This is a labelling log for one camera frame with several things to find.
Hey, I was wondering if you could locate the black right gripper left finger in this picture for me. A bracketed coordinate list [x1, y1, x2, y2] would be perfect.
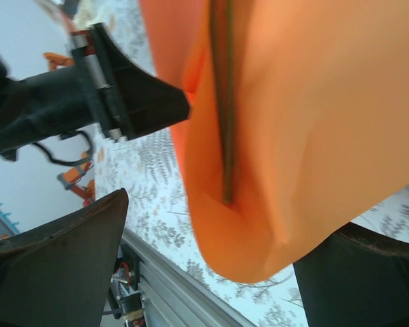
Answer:
[0, 187, 130, 327]

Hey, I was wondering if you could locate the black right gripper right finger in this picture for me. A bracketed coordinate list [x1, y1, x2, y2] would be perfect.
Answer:
[292, 223, 409, 327]

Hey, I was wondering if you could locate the orange wrapping paper sheet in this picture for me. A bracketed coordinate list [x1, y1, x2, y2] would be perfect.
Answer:
[138, 0, 409, 284]

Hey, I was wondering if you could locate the floral table cloth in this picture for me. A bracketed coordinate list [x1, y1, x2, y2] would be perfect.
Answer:
[64, 0, 409, 327]

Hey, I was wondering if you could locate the aluminium table rail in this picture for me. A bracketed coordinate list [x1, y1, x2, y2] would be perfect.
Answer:
[121, 231, 260, 327]

